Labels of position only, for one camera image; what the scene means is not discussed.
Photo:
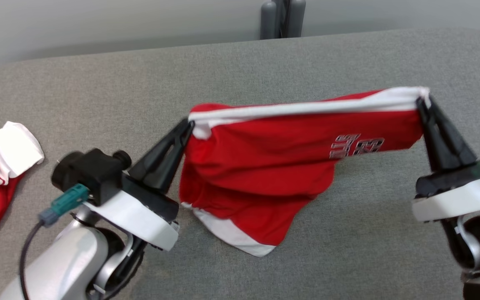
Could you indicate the red shorts with white trim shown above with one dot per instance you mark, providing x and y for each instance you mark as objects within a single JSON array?
[{"x": 273, "y": 166}]

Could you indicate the grey metal partition post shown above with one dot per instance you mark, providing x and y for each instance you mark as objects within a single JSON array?
[{"x": 281, "y": 18}]

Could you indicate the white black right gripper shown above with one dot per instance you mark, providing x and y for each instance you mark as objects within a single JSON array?
[{"x": 456, "y": 200}]

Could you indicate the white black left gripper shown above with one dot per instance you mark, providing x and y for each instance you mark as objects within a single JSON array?
[{"x": 140, "y": 212}]

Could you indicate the teal left camera connector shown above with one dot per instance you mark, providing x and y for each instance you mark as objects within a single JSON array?
[{"x": 65, "y": 204}]

